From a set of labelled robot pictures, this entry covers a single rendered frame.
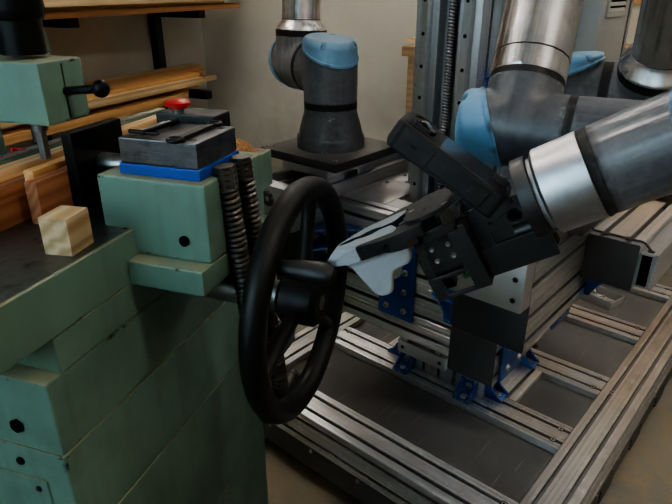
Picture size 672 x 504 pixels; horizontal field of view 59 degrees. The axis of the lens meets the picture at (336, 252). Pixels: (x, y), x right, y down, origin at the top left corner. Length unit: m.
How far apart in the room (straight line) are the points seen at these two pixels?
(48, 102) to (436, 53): 0.74
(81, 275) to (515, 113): 0.45
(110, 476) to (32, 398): 0.16
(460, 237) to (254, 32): 4.02
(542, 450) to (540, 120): 0.98
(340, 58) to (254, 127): 3.37
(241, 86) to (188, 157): 3.97
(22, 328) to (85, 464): 0.19
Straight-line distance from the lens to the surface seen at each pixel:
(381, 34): 4.02
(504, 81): 0.62
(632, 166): 0.49
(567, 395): 1.63
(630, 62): 0.98
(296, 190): 0.62
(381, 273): 0.56
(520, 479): 1.37
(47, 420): 0.67
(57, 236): 0.64
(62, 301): 0.63
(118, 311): 0.70
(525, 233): 0.53
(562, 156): 0.50
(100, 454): 0.74
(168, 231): 0.67
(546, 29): 0.64
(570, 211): 0.50
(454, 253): 0.53
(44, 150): 0.82
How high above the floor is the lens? 1.15
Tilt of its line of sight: 25 degrees down
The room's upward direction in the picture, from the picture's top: straight up
